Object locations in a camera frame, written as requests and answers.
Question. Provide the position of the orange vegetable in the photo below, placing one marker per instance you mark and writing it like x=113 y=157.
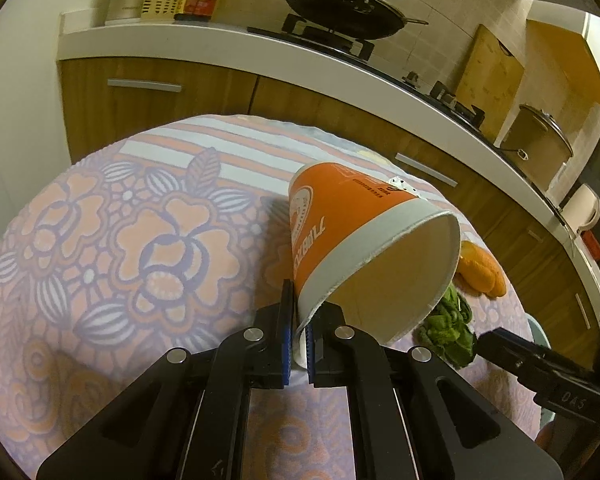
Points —
x=480 y=270

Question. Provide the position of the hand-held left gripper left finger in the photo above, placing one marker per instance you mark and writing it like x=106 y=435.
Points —
x=285 y=355

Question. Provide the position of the red box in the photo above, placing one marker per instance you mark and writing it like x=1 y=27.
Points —
x=592 y=247

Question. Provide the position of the white wall cabinet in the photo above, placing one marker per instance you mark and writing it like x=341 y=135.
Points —
x=565 y=50

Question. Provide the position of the black gas stove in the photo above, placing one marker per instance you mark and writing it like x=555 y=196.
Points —
x=447 y=97

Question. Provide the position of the black wok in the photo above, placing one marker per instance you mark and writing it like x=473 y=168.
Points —
x=340 y=10

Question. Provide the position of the floral patterned cloth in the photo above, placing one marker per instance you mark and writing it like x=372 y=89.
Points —
x=105 y=240

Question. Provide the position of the wooden cutting board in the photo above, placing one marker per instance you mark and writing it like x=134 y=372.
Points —
x=490 y=80

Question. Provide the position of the white electric kettle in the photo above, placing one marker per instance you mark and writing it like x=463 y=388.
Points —
x=582 y=207

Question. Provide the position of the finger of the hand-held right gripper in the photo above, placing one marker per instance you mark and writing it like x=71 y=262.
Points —
x=510 y=354

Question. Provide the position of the green vegetable leaves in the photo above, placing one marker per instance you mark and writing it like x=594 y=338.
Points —
x=447 y=327

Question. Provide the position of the orange paper cup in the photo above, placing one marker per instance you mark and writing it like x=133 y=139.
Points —
x=340 y=230

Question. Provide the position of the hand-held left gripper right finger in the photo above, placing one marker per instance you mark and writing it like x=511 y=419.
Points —
x=311 y=355

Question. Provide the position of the steel pot with lid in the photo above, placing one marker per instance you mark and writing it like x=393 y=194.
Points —
x=535 y=150

